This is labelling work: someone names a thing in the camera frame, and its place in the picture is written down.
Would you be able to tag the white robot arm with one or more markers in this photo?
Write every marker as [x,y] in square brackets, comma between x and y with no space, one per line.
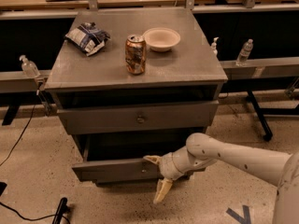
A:
[276,168]

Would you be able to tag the grey drawer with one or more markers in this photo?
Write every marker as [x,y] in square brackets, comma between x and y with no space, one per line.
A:
[118,157]
[126,118]

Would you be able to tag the blue white chip bag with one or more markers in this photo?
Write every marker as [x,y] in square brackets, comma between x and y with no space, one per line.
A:
[88,38]

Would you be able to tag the clear plastic water bottle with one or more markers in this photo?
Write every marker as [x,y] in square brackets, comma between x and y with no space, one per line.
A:
[244,53]

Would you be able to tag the black stand foot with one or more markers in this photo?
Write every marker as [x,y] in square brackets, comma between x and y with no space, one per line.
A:
[61,209]

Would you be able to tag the grey drawer cabinet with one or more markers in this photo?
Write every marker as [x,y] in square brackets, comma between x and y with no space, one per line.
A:
[189,72]

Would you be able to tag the orange soda can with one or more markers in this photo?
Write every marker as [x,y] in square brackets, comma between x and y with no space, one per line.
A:
[135,54]

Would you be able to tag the small white pump bottle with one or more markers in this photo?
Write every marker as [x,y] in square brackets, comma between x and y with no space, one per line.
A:
[214,45]

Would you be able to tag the white paper bowl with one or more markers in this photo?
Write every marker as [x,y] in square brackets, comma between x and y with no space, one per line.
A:
[161,39]

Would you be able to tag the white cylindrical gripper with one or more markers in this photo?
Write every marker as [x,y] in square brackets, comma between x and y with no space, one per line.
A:
[167,168]

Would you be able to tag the clear sanitizer pump bottle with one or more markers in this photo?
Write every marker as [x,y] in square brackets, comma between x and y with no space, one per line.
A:
[28,67]

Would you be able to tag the black table leg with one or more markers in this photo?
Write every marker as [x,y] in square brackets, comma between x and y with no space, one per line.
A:
[268,133]

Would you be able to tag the grey top drawer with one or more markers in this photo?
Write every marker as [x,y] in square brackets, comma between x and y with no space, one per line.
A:
[126,118]

